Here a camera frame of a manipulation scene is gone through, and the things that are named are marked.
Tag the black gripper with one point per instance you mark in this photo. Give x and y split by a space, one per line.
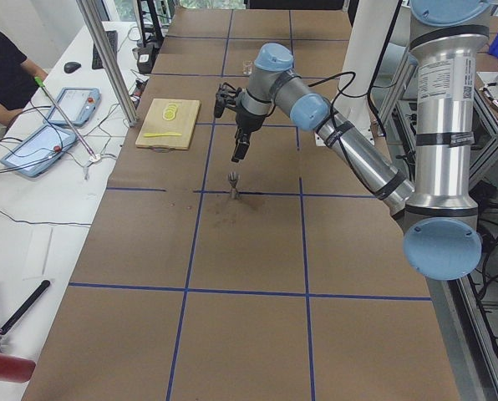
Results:
247 121

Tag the steel jigger measuring cup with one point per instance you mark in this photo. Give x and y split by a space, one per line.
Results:
233 178

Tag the small glass beaker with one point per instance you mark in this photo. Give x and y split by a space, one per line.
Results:
247 68

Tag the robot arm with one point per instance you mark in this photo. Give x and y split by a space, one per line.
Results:
434 209

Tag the wooden cutting board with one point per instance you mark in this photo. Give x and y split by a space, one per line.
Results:
169 124

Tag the black box with label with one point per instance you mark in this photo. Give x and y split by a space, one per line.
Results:
146 58

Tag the far teach pendant tablet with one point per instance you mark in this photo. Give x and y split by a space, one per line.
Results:
79 104

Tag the teach pendant tablet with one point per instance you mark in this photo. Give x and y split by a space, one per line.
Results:
79 104
38 152

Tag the black computer mouse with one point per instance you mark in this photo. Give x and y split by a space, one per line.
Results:
71 67

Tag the near teach pendant tablet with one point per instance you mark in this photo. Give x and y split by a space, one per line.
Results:
38 152

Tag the metal rod green tip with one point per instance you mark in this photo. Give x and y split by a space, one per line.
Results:
58 117

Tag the person in black shirt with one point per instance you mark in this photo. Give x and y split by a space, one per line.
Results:
17 80

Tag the red cylinder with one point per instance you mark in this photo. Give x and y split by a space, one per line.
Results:
15 369

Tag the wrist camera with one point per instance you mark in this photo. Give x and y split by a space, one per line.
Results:
227 97

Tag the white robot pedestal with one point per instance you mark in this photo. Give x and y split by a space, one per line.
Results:
374 24

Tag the aluminium frame post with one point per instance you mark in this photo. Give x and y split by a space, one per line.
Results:
108 57

